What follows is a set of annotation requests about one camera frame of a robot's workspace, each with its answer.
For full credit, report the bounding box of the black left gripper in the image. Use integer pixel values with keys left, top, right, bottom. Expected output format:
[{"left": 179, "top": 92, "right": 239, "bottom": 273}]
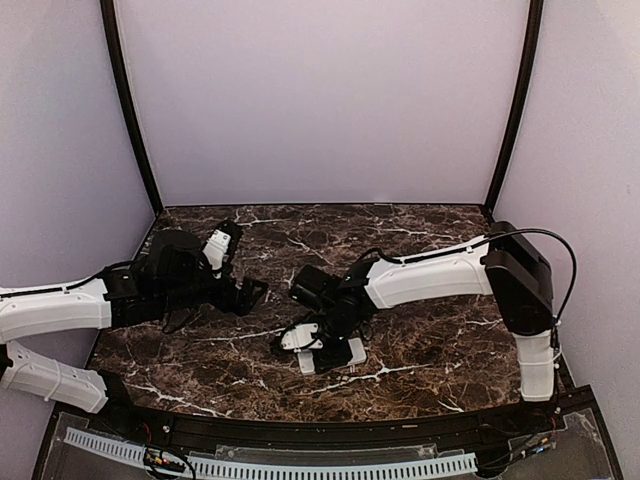
[{"left": 159, "top": 261, "right": 267, "bottom": 316}]

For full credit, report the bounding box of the white remote control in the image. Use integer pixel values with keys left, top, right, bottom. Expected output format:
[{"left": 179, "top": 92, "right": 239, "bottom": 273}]
[{"left": 297, "top": 338, "right": 367, "bottom": 375}]

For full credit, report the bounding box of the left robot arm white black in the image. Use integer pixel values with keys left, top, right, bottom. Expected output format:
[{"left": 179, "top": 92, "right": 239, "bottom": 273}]
[{"left": 1, "top": 222, "right": 268, "bottom": 436}]

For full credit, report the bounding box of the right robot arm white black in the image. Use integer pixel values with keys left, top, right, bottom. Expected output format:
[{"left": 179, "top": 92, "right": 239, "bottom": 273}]
[{"left": 275, "top": 221, "right": 564, "bottom": 434}]

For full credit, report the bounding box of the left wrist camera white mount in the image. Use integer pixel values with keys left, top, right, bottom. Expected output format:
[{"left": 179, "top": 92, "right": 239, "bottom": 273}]
[{"left": 202, "top": 219, "right": 243, "bottom": 273}]

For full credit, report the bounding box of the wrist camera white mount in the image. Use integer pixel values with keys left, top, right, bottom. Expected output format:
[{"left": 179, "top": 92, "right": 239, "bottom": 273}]
[
  {"left": 270, "top": 322, "right": 330, "bottom": 355},
  {"left": 202, "top": 219, "right": 243, "bottom": 273}
]

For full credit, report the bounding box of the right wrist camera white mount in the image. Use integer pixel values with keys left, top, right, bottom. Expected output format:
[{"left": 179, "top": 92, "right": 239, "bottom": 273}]
[{"left": 270, "top": 322, "right": 330, "bottom": 355}]

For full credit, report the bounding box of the white slotted cable duct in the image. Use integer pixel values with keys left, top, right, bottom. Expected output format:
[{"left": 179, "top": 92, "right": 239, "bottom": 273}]
[{"left": 64, "top": 427, "right": 477, "bottom": 479}]

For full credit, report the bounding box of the black front rail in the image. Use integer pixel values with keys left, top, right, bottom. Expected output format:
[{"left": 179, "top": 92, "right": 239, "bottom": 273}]
[{"left": 59, "top": 389, "right": 596, "bottom": 454}]

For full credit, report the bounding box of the left black frame post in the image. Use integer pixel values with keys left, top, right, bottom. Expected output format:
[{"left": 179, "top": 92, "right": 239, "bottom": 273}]
[{"left": 99, "top": 0, "right": 164, "bottom": 217}]

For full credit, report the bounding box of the black frame post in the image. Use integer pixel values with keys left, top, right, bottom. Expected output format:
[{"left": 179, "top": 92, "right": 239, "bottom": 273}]
[
  {"left": 99, "top": 0, "right": 164, "bottom": 217},
  {"left": 483, "top": 0, "right": 544, "bottom": 216}
]

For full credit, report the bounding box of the right black frame post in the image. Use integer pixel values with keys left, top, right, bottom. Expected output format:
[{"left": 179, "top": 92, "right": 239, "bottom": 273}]
[{"left": 483, "top": 0, "right": 544, "bottom": 216}]

